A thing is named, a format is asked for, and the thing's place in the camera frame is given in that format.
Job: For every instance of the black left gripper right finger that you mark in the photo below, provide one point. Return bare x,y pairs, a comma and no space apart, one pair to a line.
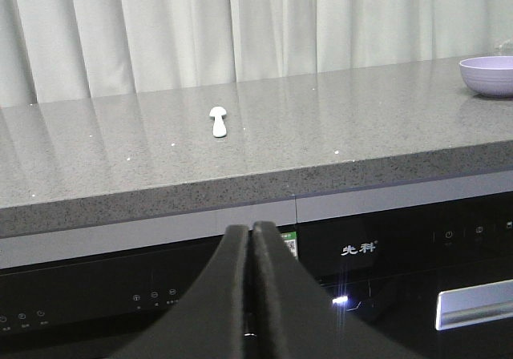
296,318

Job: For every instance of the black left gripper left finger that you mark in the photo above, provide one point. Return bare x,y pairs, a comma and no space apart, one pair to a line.
208,321

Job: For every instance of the black disinfection drawer cabinet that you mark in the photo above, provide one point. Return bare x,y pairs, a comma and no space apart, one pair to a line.
428,281

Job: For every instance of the light green plastic spoon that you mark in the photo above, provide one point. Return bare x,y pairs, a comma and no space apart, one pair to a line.
219,129

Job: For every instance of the black built-in dishwasher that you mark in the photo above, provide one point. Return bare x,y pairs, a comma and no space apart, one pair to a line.
91,307

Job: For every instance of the purple plastic bowl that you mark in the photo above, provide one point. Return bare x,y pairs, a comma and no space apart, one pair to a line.
490,76

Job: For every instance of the white curtain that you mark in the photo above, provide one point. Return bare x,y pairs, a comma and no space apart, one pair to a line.
55,50

